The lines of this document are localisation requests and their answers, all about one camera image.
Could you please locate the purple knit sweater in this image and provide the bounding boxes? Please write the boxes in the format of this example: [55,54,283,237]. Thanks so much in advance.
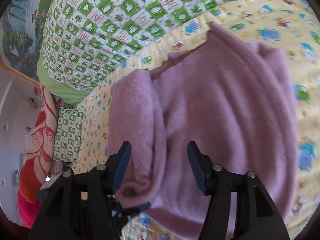
[108,24,298,239]

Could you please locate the checkered pillow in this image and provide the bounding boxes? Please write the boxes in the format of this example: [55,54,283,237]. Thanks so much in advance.
[53,107,84,163]

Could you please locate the red white floral blanket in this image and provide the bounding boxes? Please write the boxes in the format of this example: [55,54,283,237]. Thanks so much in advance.
[17,86,61,228]

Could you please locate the green white checkered quilt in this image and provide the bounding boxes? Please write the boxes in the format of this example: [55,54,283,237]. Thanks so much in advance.
[37,0,231,104]

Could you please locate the waterfall landscape painting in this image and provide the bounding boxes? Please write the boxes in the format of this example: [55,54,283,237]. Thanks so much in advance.
[1,0,52,86]

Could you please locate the yellow cartoon print quilt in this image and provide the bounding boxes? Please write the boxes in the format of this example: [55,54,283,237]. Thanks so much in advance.
[73,0,319,238]

